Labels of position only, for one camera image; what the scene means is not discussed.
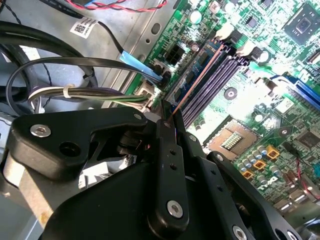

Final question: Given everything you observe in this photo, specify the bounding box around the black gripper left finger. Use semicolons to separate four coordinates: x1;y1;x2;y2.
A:
6;99;190;233

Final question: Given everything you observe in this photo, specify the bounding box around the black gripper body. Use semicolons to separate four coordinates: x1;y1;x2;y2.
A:
41;127;233;240

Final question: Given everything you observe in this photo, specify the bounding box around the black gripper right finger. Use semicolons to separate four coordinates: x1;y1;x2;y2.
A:
172;109;303;240

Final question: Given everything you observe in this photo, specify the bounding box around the RAM stick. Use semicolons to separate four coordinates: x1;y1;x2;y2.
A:
172;41;224;118

